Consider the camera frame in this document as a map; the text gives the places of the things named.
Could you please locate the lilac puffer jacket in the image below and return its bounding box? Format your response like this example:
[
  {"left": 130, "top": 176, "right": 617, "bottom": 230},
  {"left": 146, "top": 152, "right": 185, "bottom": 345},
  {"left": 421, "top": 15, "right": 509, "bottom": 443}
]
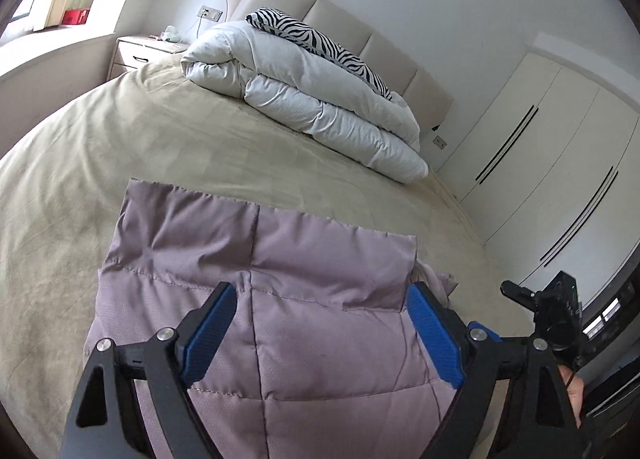
[{"left": 86, "top": 180, "right": 456, "bottom": 458}]

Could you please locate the person's right hand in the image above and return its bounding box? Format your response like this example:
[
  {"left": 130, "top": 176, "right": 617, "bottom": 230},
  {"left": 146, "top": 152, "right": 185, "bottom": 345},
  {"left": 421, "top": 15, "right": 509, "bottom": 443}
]
[{"left": 558, "top": 365, "right": 585, "bottom": 427}]

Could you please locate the white wardrobe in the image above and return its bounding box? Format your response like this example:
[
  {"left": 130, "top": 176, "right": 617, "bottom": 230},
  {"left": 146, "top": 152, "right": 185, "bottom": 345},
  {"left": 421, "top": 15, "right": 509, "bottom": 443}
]
[{"left": 439, "top": 52, "right": 639, "bottom": 305}]

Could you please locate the beige bed sheet mattress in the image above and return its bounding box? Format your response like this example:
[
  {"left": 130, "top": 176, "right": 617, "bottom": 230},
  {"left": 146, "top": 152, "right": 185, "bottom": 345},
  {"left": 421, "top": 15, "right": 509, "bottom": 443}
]
[{"left": 1, "top": 59, "right": 532, "bottom": 458}]

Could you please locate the white folded duvet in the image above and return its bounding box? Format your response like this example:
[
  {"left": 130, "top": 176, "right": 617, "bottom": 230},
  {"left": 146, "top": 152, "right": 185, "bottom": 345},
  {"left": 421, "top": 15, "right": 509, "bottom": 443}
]
[{"left": 181, "top": 21, "right": 428, "bottom": 184}]

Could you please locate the white bedside table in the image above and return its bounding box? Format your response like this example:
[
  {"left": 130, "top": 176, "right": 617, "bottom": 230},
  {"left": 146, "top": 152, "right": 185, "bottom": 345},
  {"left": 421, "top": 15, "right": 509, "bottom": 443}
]
[{"left": 106, "top": 36, "right": 189, "bottom": 81}]

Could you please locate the zebra print pillow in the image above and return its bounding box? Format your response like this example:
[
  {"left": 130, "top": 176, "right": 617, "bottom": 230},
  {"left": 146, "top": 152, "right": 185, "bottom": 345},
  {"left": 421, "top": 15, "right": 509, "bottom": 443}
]
[{"left": 245, "top": 7, "right": 392, "bottom": 100}]

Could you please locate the white item on nightstand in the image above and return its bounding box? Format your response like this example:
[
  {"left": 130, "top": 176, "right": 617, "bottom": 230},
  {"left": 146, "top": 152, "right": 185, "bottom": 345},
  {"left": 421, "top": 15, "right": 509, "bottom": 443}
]
[{"left": 160, "top": 26, "right": 181, "bottom": 43}]

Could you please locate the red box on shelf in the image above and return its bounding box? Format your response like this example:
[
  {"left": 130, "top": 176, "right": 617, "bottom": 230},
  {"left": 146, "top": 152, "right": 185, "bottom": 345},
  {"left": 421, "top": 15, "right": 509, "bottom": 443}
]
[{"left": 61, "top": 8, "right": 90, "bottom": 26}]

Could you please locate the beige padded headboard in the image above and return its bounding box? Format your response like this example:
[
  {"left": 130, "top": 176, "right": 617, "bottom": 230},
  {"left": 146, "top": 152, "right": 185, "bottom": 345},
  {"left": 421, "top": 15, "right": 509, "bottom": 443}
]
[{"left": 226, "top": 0, "right": 452, "bottom": 132}]

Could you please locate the small wall switch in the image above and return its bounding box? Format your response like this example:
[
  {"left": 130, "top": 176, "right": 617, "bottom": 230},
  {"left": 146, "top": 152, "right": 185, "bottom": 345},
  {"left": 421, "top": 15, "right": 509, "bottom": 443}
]
[{"left": 433, "top": 136, "right": 447, "bottom": 150}]

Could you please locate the wall power socket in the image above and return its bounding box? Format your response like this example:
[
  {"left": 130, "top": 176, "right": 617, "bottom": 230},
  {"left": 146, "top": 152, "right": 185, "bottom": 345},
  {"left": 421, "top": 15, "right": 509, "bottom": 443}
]
[{"left": 198, "top": 6, "right": 224, "bottom": 22}]

